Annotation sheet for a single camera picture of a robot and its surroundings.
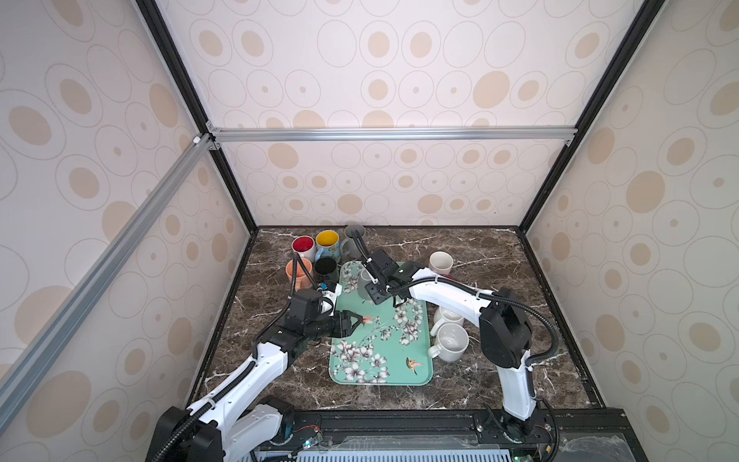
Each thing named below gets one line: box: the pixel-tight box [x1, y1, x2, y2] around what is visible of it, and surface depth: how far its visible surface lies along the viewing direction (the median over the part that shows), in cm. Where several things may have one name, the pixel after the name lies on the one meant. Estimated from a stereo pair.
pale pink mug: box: [429, 250, 454, 276], surface depth 101 cm
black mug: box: [313, 256, 339, 289], surface depth 99 cm
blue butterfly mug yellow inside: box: [314, 229, 341, 262], surface depth 103 cm
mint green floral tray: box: [328, 260, 434, 386], surface depth 89 cm
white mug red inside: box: [290, 234, 317, 263], surface depth 105 cm
